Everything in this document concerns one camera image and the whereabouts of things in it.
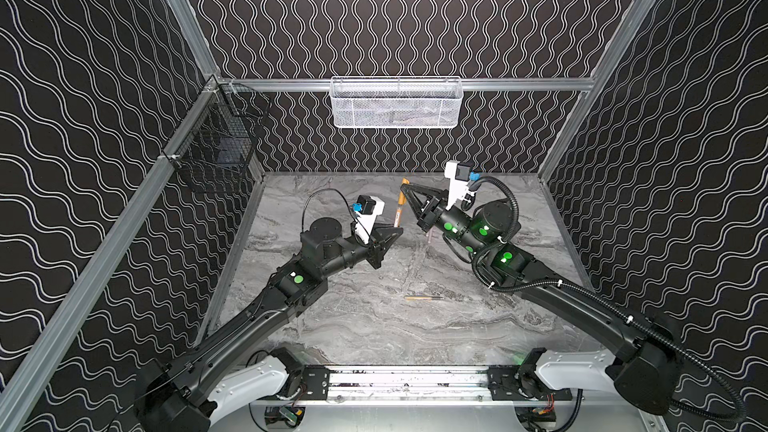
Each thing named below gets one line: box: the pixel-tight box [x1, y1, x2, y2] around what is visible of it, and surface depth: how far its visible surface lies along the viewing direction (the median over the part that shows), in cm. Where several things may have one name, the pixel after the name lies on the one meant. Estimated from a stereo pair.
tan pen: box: [404, 296, 444, 301], surface depth 90 cm
